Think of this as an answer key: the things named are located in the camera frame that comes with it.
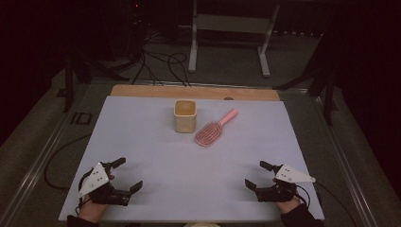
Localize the person's right hand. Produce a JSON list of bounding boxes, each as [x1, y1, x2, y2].
[[275, 197, 303, 214]]

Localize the left hand-held gripper cable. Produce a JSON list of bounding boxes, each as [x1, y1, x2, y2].
[[75, 169, 96, 216]]

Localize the bundle of black floor cables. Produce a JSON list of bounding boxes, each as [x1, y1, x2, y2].
[[131, 29, 192, 88]]

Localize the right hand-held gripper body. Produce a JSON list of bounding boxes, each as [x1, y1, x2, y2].
[[255, 164, 317, 203]]

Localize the wooden table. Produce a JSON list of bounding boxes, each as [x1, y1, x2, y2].
[[110, 83, 281, 102]]

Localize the white metal stand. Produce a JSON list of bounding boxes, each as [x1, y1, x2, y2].
[[187, 0, 281, 79]]

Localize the right hand-held gripper cable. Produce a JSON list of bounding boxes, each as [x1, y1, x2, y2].
[[294, 183, 312, 209]]

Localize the black floor cable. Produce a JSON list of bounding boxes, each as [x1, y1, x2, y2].
[[44, 133, 93, 192], [314, 181, 358, 227]]

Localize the metal floor rail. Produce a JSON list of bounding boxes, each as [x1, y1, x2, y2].
[[310, 94, 381, 227], [0, 107, 75, 227]]

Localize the person's left hand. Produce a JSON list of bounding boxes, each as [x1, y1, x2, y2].
[[77, 198, 111, 223]]

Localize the black metal stand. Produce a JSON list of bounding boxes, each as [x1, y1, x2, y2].
[[272, 18, 339, 127], [56, 46, 131, 114]]

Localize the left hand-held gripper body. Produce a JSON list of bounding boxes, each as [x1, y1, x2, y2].
[[78, 161, 132, 207]]

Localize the pink hairbrush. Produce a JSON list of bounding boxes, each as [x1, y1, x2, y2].
[[195, 108, 238, 148]]

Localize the beige square cup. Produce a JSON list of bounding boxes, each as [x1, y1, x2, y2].
[[173, 99, 198, 134]]

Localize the white table cover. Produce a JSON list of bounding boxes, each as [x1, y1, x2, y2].
[[58, 96, 325, 224]]

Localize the hand-held gripper cable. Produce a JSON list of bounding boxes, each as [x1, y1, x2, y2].
[[75, 169, 96, 216], [294, 183, 312, 209]]

